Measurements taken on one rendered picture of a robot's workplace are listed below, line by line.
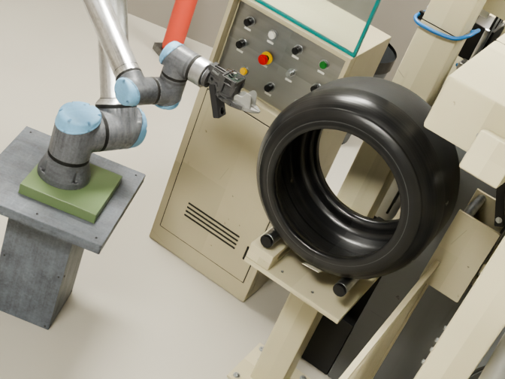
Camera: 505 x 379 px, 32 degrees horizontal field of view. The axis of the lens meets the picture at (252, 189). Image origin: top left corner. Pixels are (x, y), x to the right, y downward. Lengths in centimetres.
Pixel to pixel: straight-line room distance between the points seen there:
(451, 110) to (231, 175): 173
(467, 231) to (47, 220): 140
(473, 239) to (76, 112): 139
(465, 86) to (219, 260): 205
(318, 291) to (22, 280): 118
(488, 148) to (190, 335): 200
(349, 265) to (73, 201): 102
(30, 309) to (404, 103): 170
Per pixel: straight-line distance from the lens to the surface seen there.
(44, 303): 346
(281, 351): 348
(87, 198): 315
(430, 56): 277
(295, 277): 287
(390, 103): 254
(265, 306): 398
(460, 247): 287
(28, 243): 331
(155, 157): 463
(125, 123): 316
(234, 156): 365
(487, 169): 201
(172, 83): 289
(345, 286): 274
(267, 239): 279
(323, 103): 255
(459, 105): 210
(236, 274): 388
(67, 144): 308
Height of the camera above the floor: 253
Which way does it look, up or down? 33 degrees down
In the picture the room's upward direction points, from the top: 22 degrees clockwise
